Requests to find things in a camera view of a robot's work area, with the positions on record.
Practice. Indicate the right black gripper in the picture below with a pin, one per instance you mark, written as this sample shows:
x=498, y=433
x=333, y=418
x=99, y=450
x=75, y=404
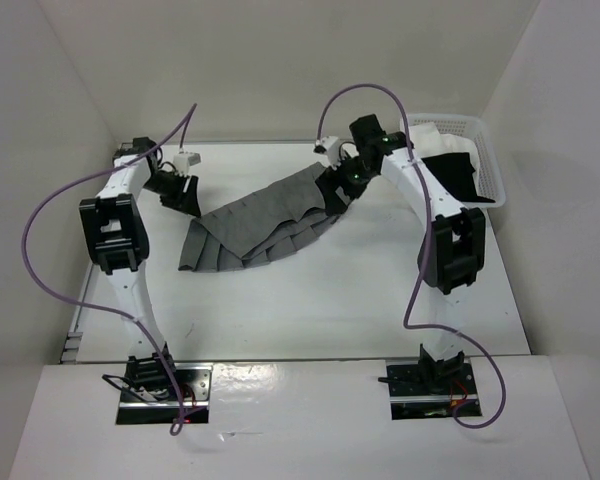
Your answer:
x=329, y=181

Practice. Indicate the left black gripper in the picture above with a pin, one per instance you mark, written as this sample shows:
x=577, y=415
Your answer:
x=185, y=201

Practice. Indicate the grey skirt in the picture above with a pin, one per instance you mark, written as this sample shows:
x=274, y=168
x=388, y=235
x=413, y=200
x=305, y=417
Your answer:
x=262, y=227

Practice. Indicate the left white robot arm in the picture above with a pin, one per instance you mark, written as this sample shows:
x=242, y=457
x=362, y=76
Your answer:
x=118, y=243

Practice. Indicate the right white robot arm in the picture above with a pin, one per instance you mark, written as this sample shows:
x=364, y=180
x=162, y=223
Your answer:
x=453, y=247

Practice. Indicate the white skirt in basket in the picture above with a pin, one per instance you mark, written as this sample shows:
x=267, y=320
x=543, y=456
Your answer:
x=428, y=142

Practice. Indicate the black folded skirt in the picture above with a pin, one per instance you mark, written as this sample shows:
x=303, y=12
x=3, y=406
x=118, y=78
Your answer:
x=455, y=173

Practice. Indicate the white plastic basket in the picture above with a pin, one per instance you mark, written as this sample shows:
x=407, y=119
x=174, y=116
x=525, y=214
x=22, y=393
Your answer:
x=489, y=183

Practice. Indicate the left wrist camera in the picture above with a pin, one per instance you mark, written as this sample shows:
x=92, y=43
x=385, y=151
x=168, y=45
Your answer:
x=183, y=161

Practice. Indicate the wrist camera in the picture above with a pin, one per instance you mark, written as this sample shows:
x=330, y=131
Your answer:
x=329, y=146
x=183, y=161

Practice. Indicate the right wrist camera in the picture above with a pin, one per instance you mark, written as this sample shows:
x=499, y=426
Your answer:
x=329, y=146

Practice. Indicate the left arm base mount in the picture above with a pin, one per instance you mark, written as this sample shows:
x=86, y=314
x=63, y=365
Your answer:
x=139, y=406

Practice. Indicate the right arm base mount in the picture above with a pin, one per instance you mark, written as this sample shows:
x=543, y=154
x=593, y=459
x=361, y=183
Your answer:
x=410, y=397

